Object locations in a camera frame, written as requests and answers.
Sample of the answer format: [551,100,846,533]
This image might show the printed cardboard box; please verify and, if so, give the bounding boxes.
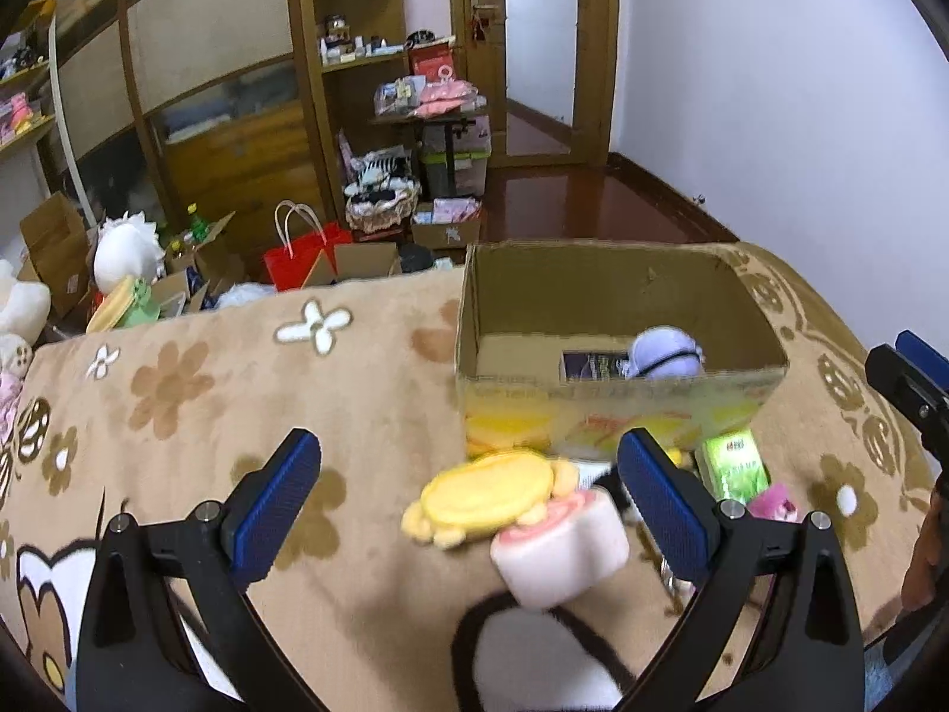
[452,239,791,461]

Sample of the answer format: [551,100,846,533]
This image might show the striped plush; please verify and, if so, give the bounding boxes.
[352,150,415,190]

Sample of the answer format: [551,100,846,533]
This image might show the purple plush ball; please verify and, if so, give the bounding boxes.
[626,326,705,381]

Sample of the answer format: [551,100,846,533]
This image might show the wicker basket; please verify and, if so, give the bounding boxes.
[345,185,421,233]

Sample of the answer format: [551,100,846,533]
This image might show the plain cardboard box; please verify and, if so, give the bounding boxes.
[304,241,403,287]

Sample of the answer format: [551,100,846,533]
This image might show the green tissue packet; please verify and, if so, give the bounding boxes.
[695,430,772,503]

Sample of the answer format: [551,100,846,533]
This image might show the wooden door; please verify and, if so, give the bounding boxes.
[448,0,620,168]

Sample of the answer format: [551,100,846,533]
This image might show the pink frilly cloth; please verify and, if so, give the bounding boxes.
[0,371,23,431]

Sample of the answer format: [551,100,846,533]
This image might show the cardboard box with bottles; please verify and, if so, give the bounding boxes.
[164,211,246,298]

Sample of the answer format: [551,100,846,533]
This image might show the white curved pole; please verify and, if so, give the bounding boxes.
[48,15,97,227]

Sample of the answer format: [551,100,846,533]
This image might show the red box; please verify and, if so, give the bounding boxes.
[407,40,457,79]

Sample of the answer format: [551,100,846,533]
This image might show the pink packets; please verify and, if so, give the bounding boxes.
[415,80,483,118]

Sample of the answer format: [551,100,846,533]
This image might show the wooden wall shelf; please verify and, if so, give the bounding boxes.
[0,0,60,157]

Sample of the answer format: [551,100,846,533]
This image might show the red gift bag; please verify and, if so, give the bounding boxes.
[263,200,355,292]

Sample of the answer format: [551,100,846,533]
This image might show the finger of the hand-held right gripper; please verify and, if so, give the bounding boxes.
[894,330,949,396]
[865,343,949,461]

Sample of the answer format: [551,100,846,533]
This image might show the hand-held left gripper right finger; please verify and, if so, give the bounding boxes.
[617,428,867,712]

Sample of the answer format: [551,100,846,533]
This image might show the white haired plush doll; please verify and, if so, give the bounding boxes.
[93,211,164,294]

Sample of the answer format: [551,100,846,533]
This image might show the yellow plush toy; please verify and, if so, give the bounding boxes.
[400,449,583,550]

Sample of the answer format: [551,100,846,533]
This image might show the pink white roll cake plush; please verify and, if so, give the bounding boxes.
[489,485,631,613]

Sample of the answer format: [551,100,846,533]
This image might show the person's right hand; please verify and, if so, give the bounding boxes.
[900,493,949,609]

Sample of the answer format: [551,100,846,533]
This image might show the white bear plush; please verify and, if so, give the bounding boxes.
[0,259,53,387]

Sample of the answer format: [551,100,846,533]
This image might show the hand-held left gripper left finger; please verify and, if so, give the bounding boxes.
[76,428,323,712]

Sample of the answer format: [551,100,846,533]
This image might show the wooden corner shelf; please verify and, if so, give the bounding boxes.
[285,0,416,231]

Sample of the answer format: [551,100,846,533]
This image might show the wooden wardrobe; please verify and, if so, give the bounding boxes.
[44,0,342,268]

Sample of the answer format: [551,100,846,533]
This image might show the small side table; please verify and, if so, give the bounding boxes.
[371,107,491,201]

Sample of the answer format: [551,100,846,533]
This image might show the pink plush toy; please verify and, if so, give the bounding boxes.
[747,482,803,524]

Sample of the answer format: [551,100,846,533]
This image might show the brown flower printed blanket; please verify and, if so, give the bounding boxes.
[0,241,942,712]

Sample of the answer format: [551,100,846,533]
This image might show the green frog plush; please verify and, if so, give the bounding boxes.
[85,276,160,333]

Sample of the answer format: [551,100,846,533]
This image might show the open brown cardboard box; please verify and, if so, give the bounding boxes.
[18,193,97,320]

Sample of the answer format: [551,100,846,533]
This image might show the clear plastic storage box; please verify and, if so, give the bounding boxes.
[419,148,491,198]

